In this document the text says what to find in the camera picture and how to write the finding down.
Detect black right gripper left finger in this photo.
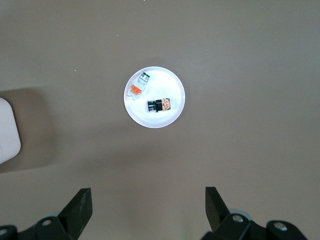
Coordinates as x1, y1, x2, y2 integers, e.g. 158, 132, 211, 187
0, 187, 94, 240

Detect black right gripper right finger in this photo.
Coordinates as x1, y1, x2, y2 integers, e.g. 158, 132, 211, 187
201, 186, 315, 240

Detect pale pink round plate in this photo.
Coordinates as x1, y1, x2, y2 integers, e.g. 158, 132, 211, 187
123, 65, 187, 129

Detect white orange switch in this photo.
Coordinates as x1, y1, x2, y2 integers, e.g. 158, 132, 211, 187
126, 70, 151, 101

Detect white plastic lidded storage box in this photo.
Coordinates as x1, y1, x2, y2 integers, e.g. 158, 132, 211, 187
0, 97, 22, 165

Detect black orange push-button switch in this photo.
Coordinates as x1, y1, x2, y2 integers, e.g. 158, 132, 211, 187
146, 97, 174, 114

